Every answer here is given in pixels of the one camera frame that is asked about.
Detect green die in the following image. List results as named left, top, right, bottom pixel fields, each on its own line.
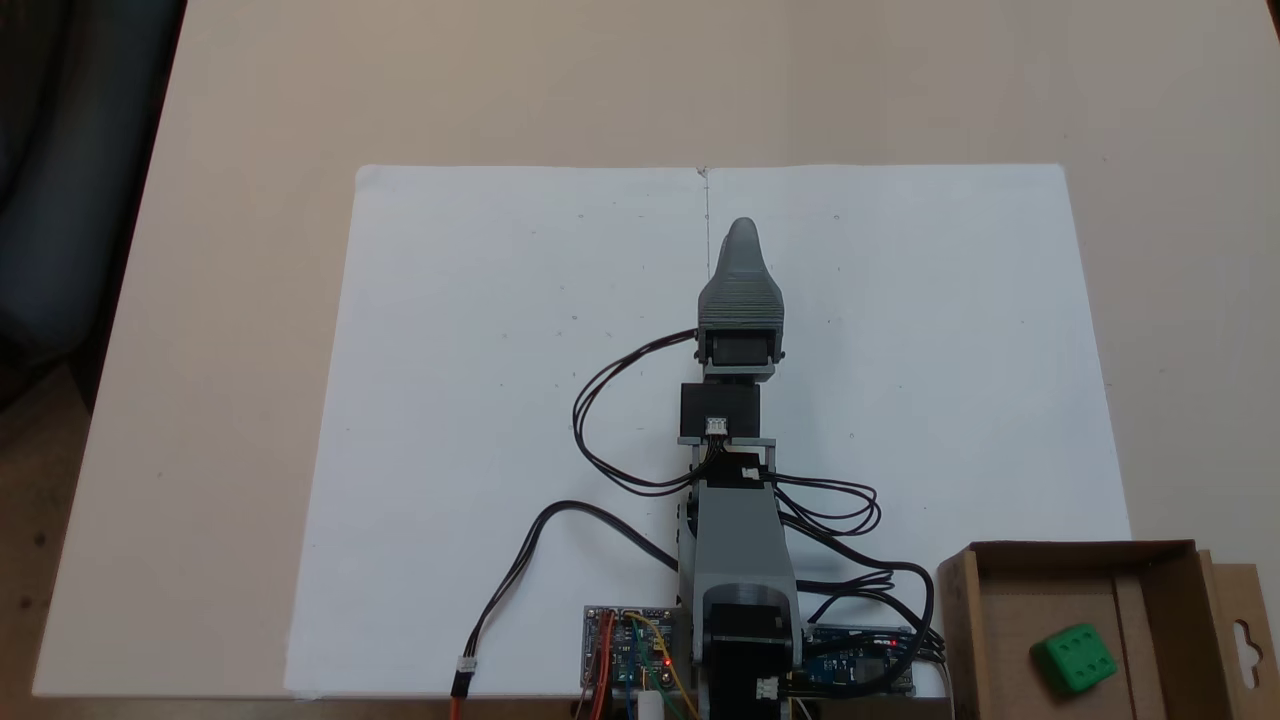
left=1031, top=624, right=1119, bottom=697

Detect red jumper wire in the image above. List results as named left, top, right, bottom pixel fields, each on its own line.
left=588, top=608, right=613, bottom=720

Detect circuit board with jumper wires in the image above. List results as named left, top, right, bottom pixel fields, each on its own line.
left=582, top=604, right=681, bottom=693

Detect black servo cable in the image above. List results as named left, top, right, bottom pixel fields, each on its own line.
left=765, top=473, right=883, bottom=538
left=795, top=558, right=948, bottom=669
left=572, top=328, right=723, bottom=499

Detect dark blue chair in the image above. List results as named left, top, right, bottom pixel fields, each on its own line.
left=0, top=0, right=189, bottom=411

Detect black power cable with connector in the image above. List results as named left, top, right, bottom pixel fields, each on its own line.
left=450, top=500, right=691, bottom=720

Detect white paper sheet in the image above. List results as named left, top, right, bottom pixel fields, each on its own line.
left=703, top=162, right=1133, bottom=699
left=283, top=163, right=714, bottom=699

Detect brown cardboard box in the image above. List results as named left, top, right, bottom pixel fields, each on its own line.
left=936, top=538, right=1265, bottom=720

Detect yellow jumper wire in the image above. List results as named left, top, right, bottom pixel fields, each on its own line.
left=625, top=612, right=696, bottom=720

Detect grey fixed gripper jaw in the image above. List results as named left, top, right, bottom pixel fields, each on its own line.
left=697, top=218, right=785, bottom=329

